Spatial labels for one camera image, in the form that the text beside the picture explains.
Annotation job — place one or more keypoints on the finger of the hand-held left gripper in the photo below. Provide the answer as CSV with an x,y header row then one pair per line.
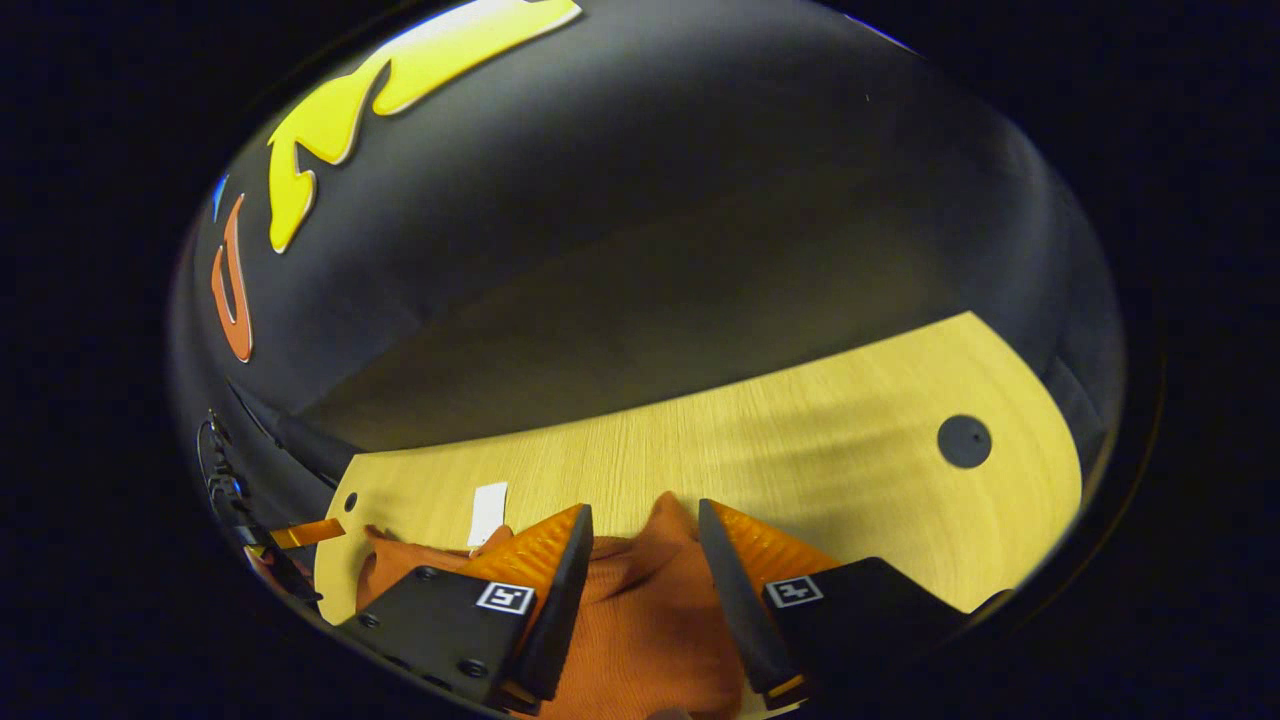
x,y
310,532

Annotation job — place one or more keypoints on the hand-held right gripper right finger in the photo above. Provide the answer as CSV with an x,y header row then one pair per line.
x,y
735,600

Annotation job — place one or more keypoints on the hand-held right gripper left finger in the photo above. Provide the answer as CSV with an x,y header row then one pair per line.
x,y
560,620

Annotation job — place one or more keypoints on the orange jacket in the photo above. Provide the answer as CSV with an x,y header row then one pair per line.
x,y
640,630

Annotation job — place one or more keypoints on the white paper hang tag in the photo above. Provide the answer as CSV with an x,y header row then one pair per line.
x,y
488,515

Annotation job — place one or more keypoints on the black backdrop cloth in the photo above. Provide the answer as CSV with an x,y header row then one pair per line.
x,y
650,250

